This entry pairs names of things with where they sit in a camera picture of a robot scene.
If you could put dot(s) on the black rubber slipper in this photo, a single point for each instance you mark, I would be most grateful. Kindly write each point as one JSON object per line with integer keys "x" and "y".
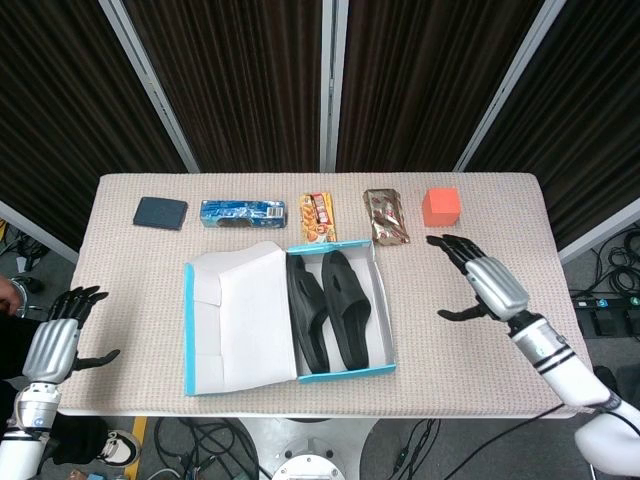
{"x": 350, "y": 310}
{"x": 305, "y": 310}

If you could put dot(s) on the white black sneaker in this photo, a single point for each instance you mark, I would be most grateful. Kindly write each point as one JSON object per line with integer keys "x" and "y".
{"x": 120, "y": 447}

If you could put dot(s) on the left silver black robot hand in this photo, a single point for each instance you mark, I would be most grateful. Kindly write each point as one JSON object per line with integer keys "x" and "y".
{"x": 50, "y": 350}

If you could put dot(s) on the dark ribbed partition panel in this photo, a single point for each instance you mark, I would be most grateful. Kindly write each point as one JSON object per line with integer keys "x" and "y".
{"x": 240, "y": 80}
{"x": 425, "y": 80}
{"x": 595, "y": 110}
{"x": 55, "y": 100}

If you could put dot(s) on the brown gold snack packet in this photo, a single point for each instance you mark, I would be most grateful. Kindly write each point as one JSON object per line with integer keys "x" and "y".
{"x": 387, "y": 217}

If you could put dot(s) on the white partition post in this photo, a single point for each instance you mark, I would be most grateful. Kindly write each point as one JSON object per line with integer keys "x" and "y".
{"x": 510, "y": 85}
{"x": 332, "y": 85}
{"x": 150, "y": 85}

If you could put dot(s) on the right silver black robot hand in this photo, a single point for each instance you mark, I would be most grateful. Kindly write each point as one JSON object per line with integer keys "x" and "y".
{"x": 500, "y": 290}

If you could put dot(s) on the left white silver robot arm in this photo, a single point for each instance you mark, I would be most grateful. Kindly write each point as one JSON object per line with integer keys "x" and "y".
{"x": 30, "y": 410}

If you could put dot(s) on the beige woven table cloth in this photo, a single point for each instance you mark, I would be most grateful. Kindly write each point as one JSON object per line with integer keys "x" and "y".
{"x": 125, "y": 260}

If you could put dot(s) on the light blue cardboard shoe box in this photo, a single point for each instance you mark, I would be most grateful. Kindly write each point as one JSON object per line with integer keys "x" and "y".
{"x": 240, "y": 320}

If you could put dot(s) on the white partition bottom rail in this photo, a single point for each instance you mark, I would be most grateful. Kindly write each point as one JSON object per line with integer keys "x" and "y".
{"x": 600, "y": 232}
{"x": 40, "y": 232}

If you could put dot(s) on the orange cube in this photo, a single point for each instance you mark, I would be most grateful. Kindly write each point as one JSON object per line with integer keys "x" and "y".
{"x": 441, "y": 209}

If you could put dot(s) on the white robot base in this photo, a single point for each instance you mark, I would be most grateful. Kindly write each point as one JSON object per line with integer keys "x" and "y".
{"x": 310, "y": 435}

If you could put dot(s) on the blue snack packet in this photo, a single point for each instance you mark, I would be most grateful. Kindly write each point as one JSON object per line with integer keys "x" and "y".
{"x": 245, "y": 212}

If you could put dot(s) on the person in black clothes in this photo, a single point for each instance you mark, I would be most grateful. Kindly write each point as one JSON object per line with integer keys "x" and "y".
{"x": 75, "y": 442}

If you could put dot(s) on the black power strip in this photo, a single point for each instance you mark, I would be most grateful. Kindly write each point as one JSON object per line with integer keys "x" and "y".
{"x": 605, "y": 302}

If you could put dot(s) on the yellow snack packet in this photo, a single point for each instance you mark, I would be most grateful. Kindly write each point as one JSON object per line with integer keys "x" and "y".
{"x": 317, "y": 217}

